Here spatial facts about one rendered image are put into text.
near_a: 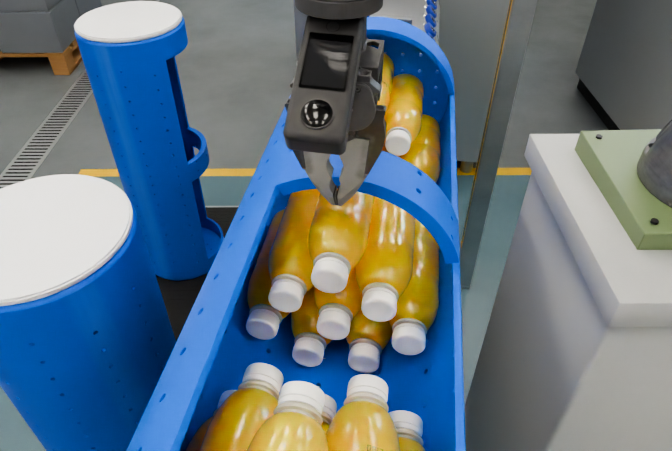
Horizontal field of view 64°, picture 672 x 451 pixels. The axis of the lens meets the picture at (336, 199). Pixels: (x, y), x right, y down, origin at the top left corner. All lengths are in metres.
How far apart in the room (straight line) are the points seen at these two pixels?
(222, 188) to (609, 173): 2.08
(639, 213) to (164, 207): 1.39
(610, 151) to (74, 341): 0.78
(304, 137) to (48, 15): 3.49
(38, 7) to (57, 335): 3.13
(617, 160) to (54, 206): 0.81
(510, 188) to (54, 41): 2.86
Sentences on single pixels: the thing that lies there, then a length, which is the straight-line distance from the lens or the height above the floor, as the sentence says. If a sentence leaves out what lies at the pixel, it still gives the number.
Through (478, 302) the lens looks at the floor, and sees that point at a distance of 2.12.
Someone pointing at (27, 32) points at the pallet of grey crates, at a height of 0.28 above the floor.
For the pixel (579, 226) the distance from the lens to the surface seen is 0.69.
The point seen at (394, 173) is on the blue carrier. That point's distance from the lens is 0.59.
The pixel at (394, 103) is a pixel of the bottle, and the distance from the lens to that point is 0.90.
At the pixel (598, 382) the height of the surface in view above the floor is 0.99.
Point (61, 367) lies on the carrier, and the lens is 0.91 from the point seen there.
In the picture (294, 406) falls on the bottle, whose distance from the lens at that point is 0.47.
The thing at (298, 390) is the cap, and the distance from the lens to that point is 0.47.
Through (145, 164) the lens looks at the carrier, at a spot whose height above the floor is 0.66.
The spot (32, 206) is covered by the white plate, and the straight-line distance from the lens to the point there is 0.96.
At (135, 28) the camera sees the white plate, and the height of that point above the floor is 1.04.
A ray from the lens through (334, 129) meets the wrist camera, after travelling 0.39.
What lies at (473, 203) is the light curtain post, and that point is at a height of 0.42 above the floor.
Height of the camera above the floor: 1.57
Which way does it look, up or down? 39 degrees down
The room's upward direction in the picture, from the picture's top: straight up
